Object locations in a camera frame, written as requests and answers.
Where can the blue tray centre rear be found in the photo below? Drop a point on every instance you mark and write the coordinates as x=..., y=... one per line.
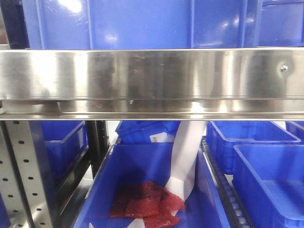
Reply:
x=132, y=132

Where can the blue tray with red bags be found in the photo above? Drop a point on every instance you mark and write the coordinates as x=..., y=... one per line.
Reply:
x=133, y=164

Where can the blue tray right rear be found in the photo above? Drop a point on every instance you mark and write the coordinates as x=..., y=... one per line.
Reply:
x=222, y=136

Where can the stainless steel shelf beam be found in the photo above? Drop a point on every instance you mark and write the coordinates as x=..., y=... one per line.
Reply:
x=165, y=84

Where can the blue tray left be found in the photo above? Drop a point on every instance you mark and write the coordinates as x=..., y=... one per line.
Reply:
x=65, y=141

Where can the blue tray right front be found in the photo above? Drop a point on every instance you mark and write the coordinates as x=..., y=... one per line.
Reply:
x=269, y=180

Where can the white paper strip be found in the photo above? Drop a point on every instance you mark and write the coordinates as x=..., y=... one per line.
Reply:
x=183, y=158

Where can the large blue crate upper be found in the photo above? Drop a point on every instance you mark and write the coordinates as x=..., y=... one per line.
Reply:
x=142, y=24

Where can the roller track rail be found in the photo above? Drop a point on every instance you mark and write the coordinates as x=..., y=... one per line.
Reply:
x=232, y=205

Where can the perforated steel shelf post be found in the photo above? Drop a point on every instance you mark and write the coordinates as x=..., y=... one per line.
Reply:
x=26, y=183

